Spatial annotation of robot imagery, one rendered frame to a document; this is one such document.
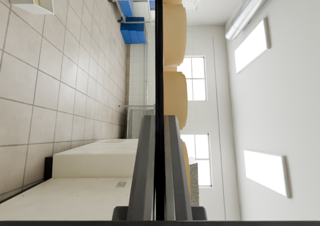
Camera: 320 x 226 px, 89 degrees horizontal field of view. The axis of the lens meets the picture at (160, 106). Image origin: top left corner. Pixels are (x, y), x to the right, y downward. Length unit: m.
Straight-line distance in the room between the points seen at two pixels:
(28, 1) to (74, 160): 1.20
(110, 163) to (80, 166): 0.26
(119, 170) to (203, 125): 3.52
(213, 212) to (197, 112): 2.59
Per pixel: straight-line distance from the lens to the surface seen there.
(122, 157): 1.48
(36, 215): 1.15
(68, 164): 1.66
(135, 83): 4.84
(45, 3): 1.76
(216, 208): 5.12
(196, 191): 1.59
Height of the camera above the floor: 1.00
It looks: level
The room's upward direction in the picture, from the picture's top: 90 degrees clockwise
